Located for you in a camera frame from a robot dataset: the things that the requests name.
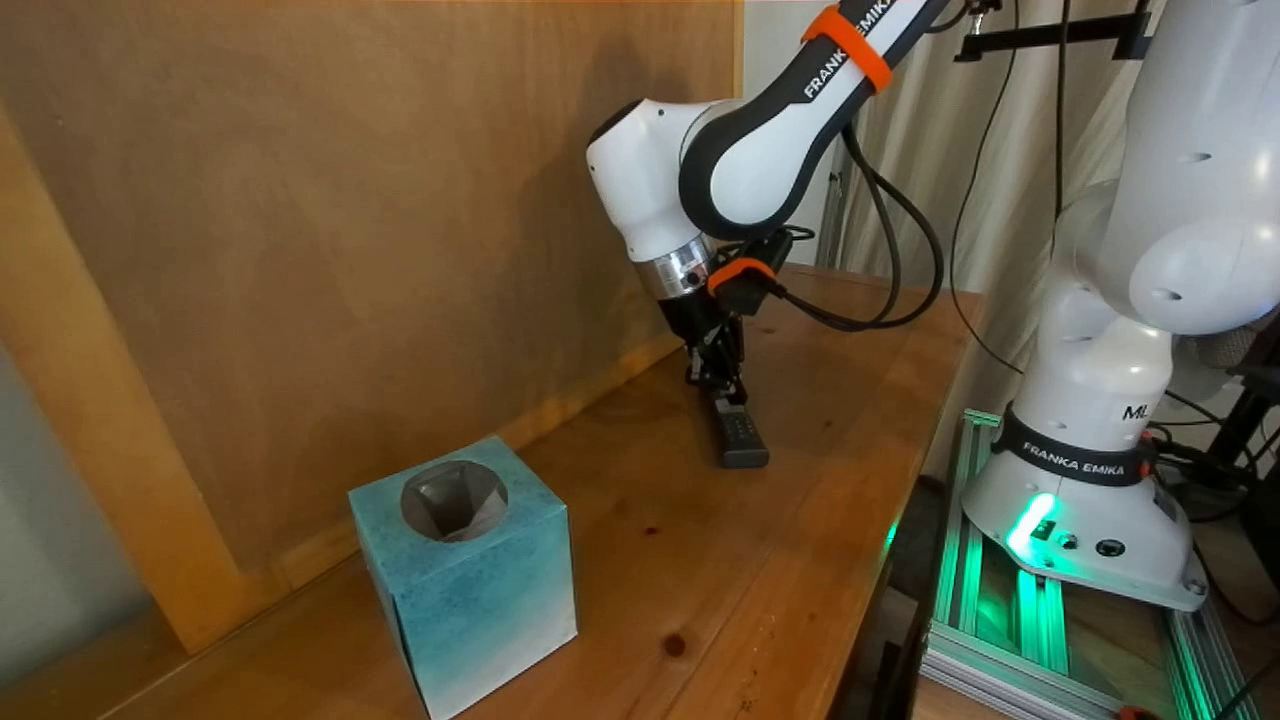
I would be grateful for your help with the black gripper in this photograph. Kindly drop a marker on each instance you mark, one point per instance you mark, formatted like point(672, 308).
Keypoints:
point(702, 321)

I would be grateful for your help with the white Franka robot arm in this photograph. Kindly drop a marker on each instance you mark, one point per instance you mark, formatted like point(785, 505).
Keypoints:
point(1132, 267)

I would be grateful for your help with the teal block with hole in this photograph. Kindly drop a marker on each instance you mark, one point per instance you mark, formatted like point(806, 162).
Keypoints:
point(466, 603)

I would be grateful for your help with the beige curtain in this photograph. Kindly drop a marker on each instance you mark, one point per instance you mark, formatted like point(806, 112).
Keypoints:
point(1013, 147)

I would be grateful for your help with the wooden back panel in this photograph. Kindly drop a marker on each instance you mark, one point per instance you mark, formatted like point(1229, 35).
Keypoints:
point(335, 243)

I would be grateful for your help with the black wrist camera orange plug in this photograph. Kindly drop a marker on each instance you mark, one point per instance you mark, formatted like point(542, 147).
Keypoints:
point(742, 282)

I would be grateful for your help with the aluminium profile base frame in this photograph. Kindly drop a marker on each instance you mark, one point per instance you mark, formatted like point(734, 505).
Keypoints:
point(1003, 621)

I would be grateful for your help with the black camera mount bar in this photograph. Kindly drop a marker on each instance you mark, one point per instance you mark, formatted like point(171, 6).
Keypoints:
point(1052, 38)

